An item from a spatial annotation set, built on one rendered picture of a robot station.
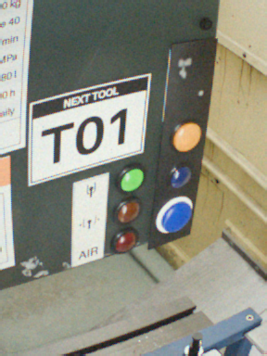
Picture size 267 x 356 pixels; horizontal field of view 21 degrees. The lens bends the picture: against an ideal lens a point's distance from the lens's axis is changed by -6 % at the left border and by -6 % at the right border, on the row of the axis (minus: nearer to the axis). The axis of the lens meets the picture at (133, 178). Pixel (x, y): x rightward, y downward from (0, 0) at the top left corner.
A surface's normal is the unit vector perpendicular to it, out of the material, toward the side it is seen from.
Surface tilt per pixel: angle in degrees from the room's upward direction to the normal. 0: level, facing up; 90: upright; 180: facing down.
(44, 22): 90
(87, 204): 90
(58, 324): 0
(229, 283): 24
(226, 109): 90
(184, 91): 90
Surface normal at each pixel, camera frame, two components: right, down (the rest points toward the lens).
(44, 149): 0.53, 0.54
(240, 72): -0.83, 0.29
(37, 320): 0.08, -0.80
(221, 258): -0.27, -0.63
